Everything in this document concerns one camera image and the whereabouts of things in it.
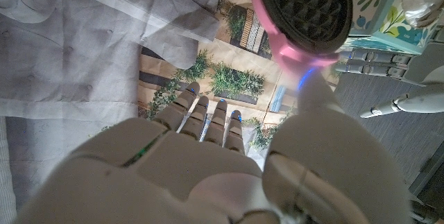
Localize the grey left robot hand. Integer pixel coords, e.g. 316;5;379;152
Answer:
334;42;444;119

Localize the floral teal tissue box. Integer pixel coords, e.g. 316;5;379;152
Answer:
341;0;444;55

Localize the printed fabric backdrop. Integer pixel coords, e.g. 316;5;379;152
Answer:
0;0;345;204

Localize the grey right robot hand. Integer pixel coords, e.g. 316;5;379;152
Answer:
13;68;414;224

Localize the pink black rubber brush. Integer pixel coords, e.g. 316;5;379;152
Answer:
248;0;354;76

